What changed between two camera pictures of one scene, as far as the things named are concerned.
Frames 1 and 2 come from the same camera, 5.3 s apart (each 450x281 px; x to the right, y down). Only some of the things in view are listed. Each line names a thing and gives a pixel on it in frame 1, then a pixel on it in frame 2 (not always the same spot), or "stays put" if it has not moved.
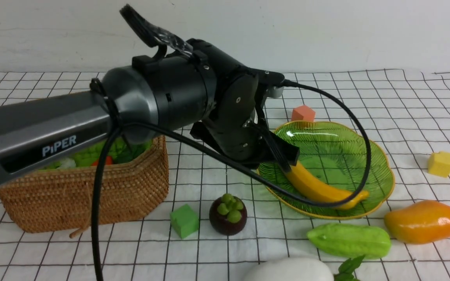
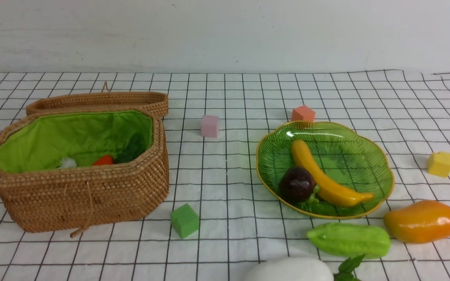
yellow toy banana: (309, 189) → (331, 189)
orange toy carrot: (109, 161) stays put
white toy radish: (304, 269) stays put
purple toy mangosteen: (227, 214) → (297, 185)
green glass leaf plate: (335, 155) stays put
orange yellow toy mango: (424, 221) stays put
